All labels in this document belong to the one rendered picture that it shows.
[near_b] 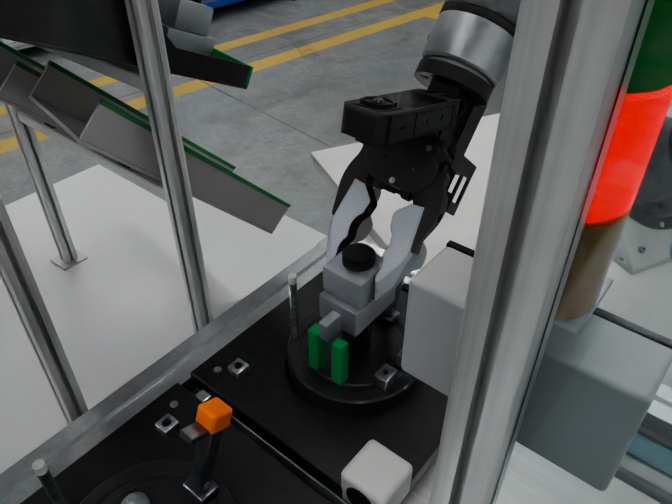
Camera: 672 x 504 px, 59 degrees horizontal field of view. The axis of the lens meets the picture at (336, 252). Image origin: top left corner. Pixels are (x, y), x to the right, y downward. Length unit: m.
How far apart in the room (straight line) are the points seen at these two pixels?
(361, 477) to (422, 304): 0.24
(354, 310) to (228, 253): 0.45
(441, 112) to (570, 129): 0.32
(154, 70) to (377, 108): 0.21
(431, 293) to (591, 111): 0.14
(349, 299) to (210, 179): 0.23
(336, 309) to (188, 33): 0.33
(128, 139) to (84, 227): 0.48
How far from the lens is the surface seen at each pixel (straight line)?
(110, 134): 0.60
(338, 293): 0.54
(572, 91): 0.19
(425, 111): 0.49
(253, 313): 0.69
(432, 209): 0.51
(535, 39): 0.19
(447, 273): 0.31
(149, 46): 0.55
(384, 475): 0.52
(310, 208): 2.58
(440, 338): 0.32
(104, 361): 0.82
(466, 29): 0.54
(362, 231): 0.58
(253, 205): 0.72
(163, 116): 0.57
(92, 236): 1.05
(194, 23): 0.68
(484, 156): 1.23
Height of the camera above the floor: 1.44
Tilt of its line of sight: 38 degrees down
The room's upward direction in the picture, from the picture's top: straight up
